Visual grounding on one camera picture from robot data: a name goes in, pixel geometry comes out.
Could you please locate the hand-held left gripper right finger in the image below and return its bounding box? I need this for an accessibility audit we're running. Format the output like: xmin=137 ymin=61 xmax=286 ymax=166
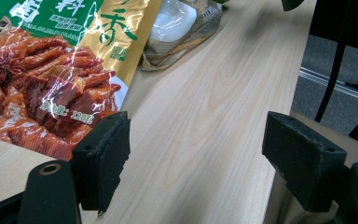
xmin=261 ymin=110 xmax=348 ymax=214

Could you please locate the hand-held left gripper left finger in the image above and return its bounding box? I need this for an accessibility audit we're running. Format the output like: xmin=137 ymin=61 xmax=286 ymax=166
xmin=71 ymin=110 xmax=131 ymax=216

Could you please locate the black metal stand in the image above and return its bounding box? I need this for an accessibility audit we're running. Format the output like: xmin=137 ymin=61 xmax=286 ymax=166
xmin=309 ymin=0 xmax=358 ymax=123

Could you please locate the white orange baking soda packet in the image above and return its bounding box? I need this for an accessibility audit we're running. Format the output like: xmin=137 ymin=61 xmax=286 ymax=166
xmin=141 ymin=0 xmax=224 ymax=72

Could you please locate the green gold seasoning packet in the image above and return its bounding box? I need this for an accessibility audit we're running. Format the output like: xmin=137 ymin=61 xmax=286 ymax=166
xmin=0 ymin=0 xmax=163 ymax=161

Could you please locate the metal floor rail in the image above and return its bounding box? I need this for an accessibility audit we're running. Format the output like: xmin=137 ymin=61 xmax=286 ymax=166
xmin=297 ymin=66 xmax=358 ymax=105

